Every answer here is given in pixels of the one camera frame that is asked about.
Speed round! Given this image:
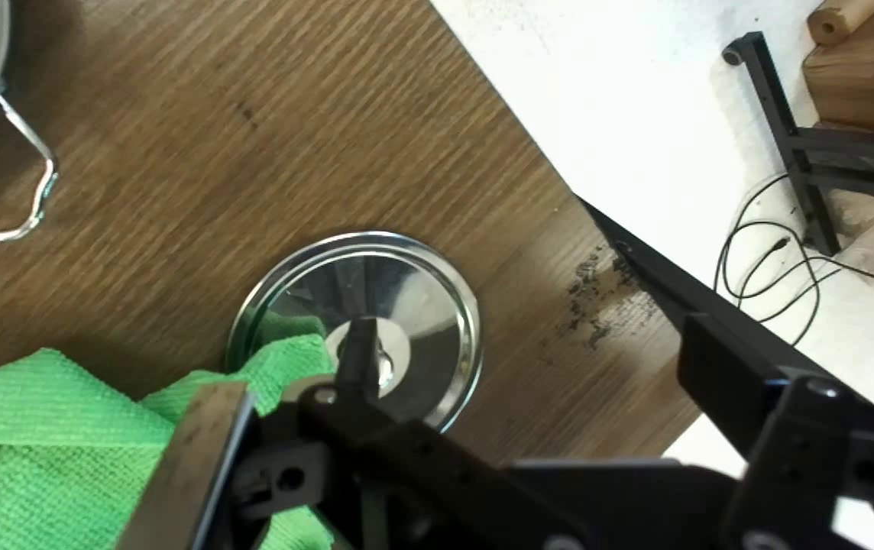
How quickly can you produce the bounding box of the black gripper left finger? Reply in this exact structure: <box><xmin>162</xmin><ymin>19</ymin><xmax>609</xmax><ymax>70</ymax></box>
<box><xmin>117</xmin><ymin>315</ymin><xmax>583</xmax><ymax>550</ymax></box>

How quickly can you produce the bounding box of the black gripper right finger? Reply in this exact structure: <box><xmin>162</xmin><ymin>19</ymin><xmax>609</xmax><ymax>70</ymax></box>
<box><xmin>679</xmin><ymin>311</ymin><xmax>874</xmax><ymax>550</ymax></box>

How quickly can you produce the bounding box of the round steel pot lid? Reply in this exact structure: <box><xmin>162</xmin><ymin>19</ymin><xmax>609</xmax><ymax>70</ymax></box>
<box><xmin>222</xmin><ymin>225</ymin><xmax>486</xmax><ymax>437</ymax></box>

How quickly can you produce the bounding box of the green microfibre cloth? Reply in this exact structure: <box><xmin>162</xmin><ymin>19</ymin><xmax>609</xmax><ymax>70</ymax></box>
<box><xmin>0</xmin><ymin>315</ymin><xmax>340</xmax><ymax>550</ymax></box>

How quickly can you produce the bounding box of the thin black cable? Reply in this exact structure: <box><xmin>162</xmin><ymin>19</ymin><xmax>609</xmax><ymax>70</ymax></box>
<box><xmin>709</xmin><ymin>167</ymin><xmax>874</xmax><ymax>349</ymax></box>

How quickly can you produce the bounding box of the black table foot frame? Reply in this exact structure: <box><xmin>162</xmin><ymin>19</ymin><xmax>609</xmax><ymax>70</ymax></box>
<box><xmin>717</xmin><ymin>27</ymin><xmax>874</xmax><ymax>259</ymax></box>

